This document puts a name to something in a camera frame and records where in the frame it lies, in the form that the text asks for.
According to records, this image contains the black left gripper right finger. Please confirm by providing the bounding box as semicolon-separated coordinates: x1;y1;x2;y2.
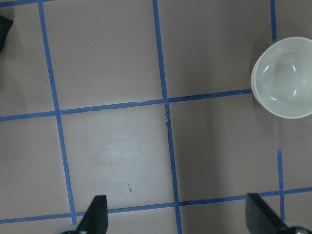
245;193;312;234

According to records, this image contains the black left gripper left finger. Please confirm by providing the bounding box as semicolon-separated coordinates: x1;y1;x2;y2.
57;195;108;234

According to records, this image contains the cream white bowl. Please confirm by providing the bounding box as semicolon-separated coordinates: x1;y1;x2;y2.
251;37;312;119

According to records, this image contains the black dish rack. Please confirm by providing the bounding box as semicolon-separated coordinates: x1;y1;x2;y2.
0;16;14;51

